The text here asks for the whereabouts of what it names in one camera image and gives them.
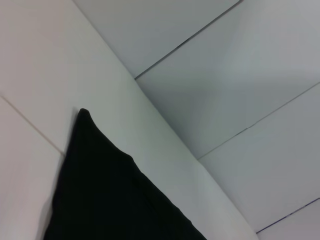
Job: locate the black shirt with FREE print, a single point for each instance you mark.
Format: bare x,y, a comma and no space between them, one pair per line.
105,187

